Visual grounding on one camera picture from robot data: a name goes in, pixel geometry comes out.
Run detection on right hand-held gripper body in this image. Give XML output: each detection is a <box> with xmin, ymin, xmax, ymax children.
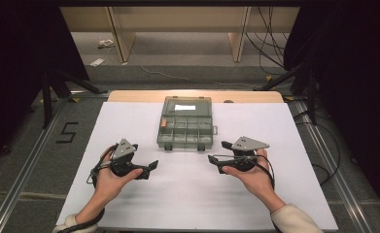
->
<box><xmin>221</xmin><ymin>136</ymin><xmax>270</xmax><ymax>175</ymax></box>

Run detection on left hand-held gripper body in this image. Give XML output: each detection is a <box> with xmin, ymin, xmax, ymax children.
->
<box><xmin>109</xmin><ymin>138</ymin><xmax>147</xmax><ymax>180</ymax></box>

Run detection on grey transparent compartment box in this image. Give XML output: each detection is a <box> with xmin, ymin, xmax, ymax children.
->
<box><xmin>156</xmin><ymin>95</ymin><xmax>219</xmax><ymax>152</ymax></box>

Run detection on person's right hand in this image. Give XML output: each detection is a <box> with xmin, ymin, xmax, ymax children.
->
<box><xmin>222</xmin><ymin>148</ymin><xmax>278</xmax><ymax>208</ymax></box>

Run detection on person's left hand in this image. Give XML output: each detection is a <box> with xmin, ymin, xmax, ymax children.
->
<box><xmin>94</xmin><ymin>146</ymin><xmax>144</xmax><ymax>209</ymax></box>

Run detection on white table sheet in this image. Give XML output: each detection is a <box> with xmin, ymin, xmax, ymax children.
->
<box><xmin>55</xmin><ymin>101</ymin><xmax>339</xmax><ymax>231</ymax></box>

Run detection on black metal stand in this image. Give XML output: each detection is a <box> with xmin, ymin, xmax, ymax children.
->
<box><xmin>41</xmin><ymin>69</ymin><xmax>109</xmax><ymax>129</ymax></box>
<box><xmin>254</xmin><ymin>61</ymin><xmax>319</xmax><ymax>126</ymax></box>

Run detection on white paper slip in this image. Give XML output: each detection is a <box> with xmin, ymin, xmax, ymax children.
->
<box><xmin>88</xmin><ymin>57</ymin><xmax>105</xmax><ymax>68</ymax></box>

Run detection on black curtain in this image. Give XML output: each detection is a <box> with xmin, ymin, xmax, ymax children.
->
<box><xmin>0</xmin><ymin>0</ymin><xmax>90</xmax><ymax>169</ymax></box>
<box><xmin>283</xmin><ymin>0</ymin><xmax>380</xmax><ymax>208</ymax></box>

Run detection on light wooden desk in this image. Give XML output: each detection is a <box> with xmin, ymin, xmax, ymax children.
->
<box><xmin>60</xmin><ymin>6</ymin><xmax>300</xmax><ymax>63</ymax></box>

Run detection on left hand-held gripper cable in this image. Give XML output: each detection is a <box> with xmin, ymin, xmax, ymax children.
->
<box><xmin>56</xmin><ymin>144</ymin><xmax>120</xmax><ymax>233</ymax></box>

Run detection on hand-held gripper cable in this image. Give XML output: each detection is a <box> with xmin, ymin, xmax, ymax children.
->
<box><xmin>210</xmin><ymin>154</ymin><xmax>276</xmax><ymax>191</ymax></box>
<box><xmin>56</xmin><ymin>144</ymin><xmax>120</xmax><ymax>233</ymax></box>

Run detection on right hand-held gripper cable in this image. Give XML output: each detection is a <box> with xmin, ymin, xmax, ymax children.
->
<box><xmin>210</xmin><ymin>154</ymin><xmax>276</xmax><ymax>191</ymax></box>

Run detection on thin white floor cable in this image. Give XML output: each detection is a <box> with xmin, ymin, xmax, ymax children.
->
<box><xmin>130</xmin><ymin>48</ymin><xmax>266</xmax><ymax>89</ymax></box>

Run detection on black floor cable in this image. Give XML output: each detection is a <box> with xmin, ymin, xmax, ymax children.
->
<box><xmin>294</xmin><ymin>110</ymin><xmax>341</xmax><ymax>186</ymax></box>

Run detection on aluminium floor rail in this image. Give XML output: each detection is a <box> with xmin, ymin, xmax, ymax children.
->
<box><xmin>294</xmin><ymin>100</ymin><xmax>373</xmax><ymax>233</ymax></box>
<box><xmin>0</xmin><ymin>91</ymin><xmax>111</xmax><ymax>233</ymax></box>

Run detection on hanging black cables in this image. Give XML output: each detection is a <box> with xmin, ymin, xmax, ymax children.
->
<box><xmin>245</xmin><ymin>6</ymin><xmax>291</xmax><ymax>76</ymax></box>

